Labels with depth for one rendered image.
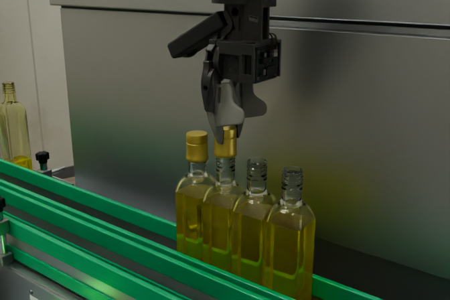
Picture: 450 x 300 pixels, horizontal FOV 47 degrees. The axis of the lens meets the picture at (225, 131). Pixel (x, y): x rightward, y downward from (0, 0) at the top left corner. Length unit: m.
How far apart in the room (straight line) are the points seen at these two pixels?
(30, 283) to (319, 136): 0.57
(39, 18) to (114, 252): 2.87
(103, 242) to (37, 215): 0.20
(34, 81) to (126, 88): 2.62
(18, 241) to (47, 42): 2.76
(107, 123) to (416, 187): 0.70
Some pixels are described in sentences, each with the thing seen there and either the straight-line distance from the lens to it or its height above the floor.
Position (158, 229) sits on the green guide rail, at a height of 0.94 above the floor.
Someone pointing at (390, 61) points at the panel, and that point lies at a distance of 0.77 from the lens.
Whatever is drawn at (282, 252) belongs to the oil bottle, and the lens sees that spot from 0.75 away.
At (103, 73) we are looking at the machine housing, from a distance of 1.19.
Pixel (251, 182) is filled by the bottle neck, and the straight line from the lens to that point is 0.75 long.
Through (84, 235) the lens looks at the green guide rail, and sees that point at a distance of 1.01.
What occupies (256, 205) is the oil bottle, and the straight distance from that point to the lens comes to 0.75.
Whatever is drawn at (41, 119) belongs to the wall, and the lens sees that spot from 3.80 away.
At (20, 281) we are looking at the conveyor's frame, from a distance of 1.06.
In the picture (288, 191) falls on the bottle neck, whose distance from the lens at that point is 0.72.
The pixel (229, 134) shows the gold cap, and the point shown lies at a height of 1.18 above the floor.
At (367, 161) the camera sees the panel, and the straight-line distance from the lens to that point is 0.81.
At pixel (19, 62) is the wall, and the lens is 3.70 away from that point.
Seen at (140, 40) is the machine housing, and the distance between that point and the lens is 1.08.
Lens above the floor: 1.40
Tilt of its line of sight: 17 degrees down
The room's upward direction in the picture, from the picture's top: straight up
